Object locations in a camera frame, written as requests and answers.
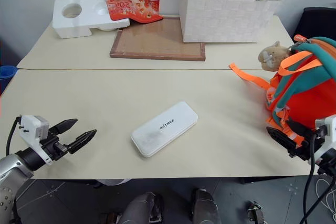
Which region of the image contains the beige plush toy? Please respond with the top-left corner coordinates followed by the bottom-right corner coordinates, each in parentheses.
top-left (258, 40), bottom-right (292, 72)

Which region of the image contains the blue plastic object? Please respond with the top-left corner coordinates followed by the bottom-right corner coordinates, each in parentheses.
top-left (0, 65), bottom-right (19, 96)

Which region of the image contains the brown wooden framed board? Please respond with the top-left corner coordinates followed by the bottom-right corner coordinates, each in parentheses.
top-left (109, 16), bottom-right (206, 62)

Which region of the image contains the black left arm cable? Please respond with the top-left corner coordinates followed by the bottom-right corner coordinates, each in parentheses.
top-left (5, 115), bottom-right (23, 156)

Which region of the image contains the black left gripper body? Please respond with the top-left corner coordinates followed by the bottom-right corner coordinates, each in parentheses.
top-left (39, 129), bottom-right (70, 162)

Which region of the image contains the white woven lidded box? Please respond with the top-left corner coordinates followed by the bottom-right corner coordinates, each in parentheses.
top-left (178, 0), bottom-right (286, 44)

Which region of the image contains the red printed packaging bag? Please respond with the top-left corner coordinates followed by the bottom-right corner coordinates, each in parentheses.
top-left (101, 0), bottom-right (164, 24)

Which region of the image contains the white foam packing block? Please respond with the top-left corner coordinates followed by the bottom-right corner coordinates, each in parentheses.
top-left (51, 0), bottom-right (131, 39)

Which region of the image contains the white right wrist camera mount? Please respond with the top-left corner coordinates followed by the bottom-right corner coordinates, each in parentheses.
top-left (314, 115), bottom-right (336, 167)

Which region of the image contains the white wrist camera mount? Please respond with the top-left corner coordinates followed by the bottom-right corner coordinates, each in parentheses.
top-left (314, 115), bottom-right (336, 167)
top-left (19, 114), bottom-right (53, 167)

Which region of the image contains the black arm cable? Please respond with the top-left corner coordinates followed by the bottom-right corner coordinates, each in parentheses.
top-left (299, 132), bottom-right (336, 224)
top-left (5, 115), bottom-right (23, 156)

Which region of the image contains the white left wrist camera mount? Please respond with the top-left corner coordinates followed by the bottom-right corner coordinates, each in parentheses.
top-left (19, 114), bottom-right (53, 167)

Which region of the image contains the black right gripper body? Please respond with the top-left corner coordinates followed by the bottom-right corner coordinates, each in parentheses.
top-left (288, 129), bottom-right (324, 162)

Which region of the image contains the orange and teal backpack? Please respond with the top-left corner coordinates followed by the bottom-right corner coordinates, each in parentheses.
top-left (227, 34), bottom-right (336, 148)

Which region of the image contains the white rectangular case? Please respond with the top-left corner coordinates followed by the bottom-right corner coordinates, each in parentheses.
top-left (130, 101), bottom-right (200, 158)

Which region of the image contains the dark rounded grey shape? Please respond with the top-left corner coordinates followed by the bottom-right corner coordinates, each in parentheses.
top-left (118, 191), bottom-right (164, 224)
top-left (191, 188), bottom-right (222, 224)

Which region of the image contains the black chair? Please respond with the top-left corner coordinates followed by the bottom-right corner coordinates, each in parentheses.
top-left (295, 6), bottom-right (336, 44)

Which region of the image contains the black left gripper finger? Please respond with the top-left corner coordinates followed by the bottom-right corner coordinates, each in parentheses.
top-left (66, 129), bottom-right (97, 155)
top-left (49, 118), bottom-right (79, 135)

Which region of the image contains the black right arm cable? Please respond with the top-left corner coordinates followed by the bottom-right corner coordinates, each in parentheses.
top-left (299, 132), bottom-right (336, 224)

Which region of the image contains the thin white cable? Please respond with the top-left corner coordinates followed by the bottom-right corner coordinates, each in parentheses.
top-left (314, 177), bottom-right (336, 210)

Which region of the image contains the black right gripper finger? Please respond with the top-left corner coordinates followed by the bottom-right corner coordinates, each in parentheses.
top-left (266, 126), bottom-right (295, 154)
top-left (286, 118), bottom-right (313, 137)

